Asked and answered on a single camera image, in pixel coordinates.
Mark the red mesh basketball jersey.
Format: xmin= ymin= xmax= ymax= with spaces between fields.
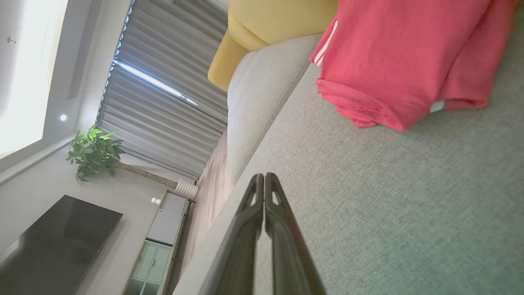
xmin=309 ymin=0 xmax=492 ymax=132

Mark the yellow sofa backrest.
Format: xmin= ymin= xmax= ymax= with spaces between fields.
xmin=208 ymin=0 xmax=339 ymax=91

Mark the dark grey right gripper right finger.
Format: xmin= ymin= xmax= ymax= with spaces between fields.
xmin=264 ymin=172 xmax=328 ymax=295

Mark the small grey sofa seat cushion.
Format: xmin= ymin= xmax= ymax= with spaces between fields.
xmin=226 ymin=34 xmax=324 ymax=185

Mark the large grey sofa seat cushion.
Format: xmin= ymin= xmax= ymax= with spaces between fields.
xmin=172 ymin=0 xmax=524 ymax=295

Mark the white ribbed plant pot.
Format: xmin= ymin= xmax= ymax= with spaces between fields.
xmin=175 ymin=179 xmax=199 ymax=200

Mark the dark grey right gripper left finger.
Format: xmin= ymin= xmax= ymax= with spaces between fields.
xmin=198 ymin=173 xmax=265 ymax=295

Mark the black flat television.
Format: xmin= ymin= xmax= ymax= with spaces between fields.
xmin=0 ymin=195 xmax=123 ymax=295

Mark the grey pleated curtain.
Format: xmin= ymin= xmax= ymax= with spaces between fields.
xmin=97 ymin=0 xmax=230 ymax=181

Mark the green potted tree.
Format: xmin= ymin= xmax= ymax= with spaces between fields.
xmin=66 ymin=125 xmax=181 ymax=190

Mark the white cabinet with glass doors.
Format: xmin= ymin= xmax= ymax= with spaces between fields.
xmin=123 ymin=191 xmax=193 ymax=295

